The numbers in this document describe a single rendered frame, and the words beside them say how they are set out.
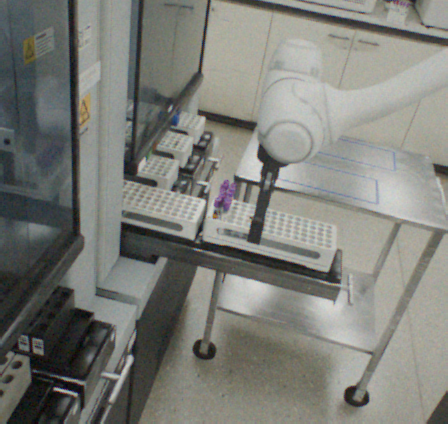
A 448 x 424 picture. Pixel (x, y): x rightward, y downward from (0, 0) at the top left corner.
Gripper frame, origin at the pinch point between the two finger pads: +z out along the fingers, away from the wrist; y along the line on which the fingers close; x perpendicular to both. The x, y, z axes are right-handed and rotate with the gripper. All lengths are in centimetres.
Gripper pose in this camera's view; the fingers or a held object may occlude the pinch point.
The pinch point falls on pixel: (258, 221)
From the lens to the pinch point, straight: 116.5
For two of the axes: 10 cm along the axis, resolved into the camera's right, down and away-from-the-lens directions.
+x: -9.7, -2.4, 0.8
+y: 1.9, -5.3, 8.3
